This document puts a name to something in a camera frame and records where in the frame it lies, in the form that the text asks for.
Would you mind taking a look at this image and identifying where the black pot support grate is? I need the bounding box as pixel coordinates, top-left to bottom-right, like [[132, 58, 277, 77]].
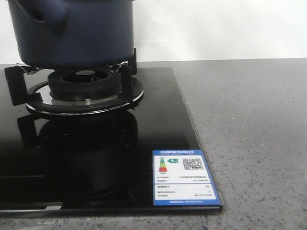
[[4, 53, 144, 117]]

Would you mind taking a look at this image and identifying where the black round gas burner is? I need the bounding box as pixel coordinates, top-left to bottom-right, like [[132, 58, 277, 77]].
[[47, 68, 121, 102]]

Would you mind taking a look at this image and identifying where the blue white energy label sticker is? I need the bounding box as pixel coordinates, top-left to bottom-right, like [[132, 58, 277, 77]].
[[153, 149, 222, 207]]

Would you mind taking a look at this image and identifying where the black glass gas stove top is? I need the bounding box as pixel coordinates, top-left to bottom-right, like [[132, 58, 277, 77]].
[[0, 66, 223, 216]]

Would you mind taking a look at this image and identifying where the dark blue cooking pot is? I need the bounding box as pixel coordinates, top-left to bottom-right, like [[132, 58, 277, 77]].
[[8, 0, 134, 69]]

